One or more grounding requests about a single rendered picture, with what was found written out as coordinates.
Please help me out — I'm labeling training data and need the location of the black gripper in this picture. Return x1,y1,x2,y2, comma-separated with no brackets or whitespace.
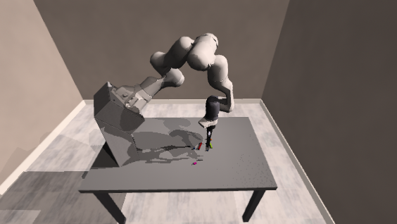
206,124,216,150

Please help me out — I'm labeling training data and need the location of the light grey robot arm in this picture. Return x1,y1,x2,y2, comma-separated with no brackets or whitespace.
111,33,234,128

